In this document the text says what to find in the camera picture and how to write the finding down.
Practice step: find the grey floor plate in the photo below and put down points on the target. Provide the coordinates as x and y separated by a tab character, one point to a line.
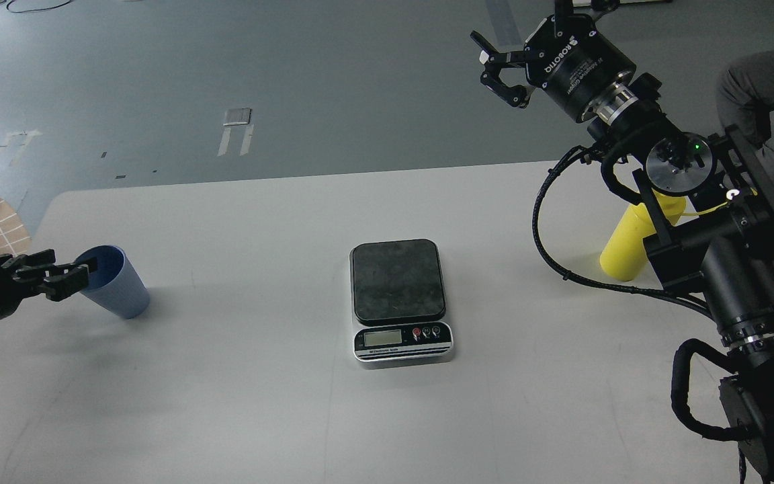
237	117

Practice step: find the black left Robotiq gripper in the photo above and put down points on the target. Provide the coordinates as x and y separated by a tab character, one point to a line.
57	283

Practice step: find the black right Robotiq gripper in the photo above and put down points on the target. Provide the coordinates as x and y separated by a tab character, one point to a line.
578	64

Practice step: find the black digital kitchen scale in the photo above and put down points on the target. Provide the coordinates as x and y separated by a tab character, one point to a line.
399	304

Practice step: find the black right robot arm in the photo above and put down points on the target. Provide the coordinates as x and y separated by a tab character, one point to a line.
711	205

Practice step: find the blue ribbed plastic cup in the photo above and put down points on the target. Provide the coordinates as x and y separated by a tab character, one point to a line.
115	285

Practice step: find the yellow squeeze bottle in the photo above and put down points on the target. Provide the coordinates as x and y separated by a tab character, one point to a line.
624	256

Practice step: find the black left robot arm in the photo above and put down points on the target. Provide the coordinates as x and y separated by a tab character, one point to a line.
31	286

